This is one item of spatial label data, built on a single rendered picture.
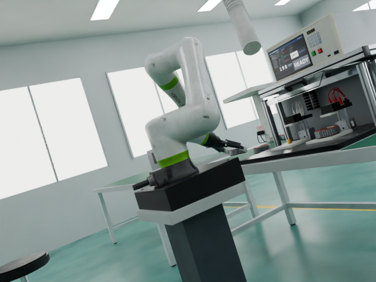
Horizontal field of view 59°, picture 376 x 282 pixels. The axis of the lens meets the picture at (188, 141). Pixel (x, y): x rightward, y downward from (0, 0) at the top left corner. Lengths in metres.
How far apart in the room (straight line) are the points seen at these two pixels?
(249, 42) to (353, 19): 1.29
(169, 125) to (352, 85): 1.01
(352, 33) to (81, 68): 5.07
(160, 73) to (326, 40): 0.80
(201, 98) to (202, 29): 6.43
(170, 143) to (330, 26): 0.95
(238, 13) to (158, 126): 2.16
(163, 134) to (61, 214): 4.68
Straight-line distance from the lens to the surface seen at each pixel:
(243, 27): 3.15
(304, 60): 1.86
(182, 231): 1.24
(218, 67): 7.49
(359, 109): 1.88
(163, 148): 1.24
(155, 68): 1.54
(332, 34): 1.76
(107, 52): 6.51
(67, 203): 5.83
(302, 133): 1.94
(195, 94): 1.27
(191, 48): 1.48
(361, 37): 1.90
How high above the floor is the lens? 0.95
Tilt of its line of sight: level
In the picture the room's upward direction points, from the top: 18 degrees counter-clockwise
